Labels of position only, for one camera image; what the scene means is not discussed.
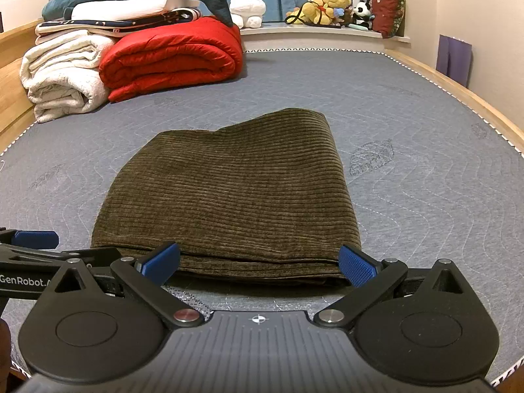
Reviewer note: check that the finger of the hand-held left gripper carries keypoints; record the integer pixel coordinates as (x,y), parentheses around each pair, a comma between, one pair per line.
(37,240)
(49,256)

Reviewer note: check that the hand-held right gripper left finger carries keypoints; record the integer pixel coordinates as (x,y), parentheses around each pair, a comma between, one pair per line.
(161,261)

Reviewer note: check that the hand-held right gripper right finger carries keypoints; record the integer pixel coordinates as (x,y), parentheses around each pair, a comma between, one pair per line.
(358,269)

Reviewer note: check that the grey quilted mattress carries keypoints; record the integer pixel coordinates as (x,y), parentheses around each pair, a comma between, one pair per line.
(409,172)

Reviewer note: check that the white fluffy folded blanket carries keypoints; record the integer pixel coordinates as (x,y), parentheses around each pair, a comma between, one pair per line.
(61,77)

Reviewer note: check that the red folded quilt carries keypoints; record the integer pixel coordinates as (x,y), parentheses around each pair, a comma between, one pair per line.
(172,53)

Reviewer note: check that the purple folded mat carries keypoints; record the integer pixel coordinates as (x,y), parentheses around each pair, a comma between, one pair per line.
(454,59)

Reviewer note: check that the white window sill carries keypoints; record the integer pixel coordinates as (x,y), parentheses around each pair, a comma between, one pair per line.
(307,37)

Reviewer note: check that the dark patterned folded blanket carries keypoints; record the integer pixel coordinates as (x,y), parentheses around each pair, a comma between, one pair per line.
(172,16)

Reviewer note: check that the white pillow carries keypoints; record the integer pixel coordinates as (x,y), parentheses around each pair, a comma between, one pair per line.
(131,6)

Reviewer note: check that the panda plush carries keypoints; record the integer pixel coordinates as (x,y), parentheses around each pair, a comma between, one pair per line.
(362,12)

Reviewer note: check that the small blue plush toy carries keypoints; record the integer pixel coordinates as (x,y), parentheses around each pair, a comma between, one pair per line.
(338,12)

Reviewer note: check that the red cushion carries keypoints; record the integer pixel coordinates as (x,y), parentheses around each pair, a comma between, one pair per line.
(387,8)

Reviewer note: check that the white plush toy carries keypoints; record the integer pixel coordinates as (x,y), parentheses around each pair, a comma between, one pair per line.
(245,8)

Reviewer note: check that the yellow bear plush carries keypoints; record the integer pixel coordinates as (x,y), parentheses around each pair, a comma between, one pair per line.
(335,0)

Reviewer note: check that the orange plush toy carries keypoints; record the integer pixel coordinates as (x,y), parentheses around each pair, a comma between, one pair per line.
(316,0)

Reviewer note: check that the wooden bed frame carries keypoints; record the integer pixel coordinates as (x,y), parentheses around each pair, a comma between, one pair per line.
(450,82)

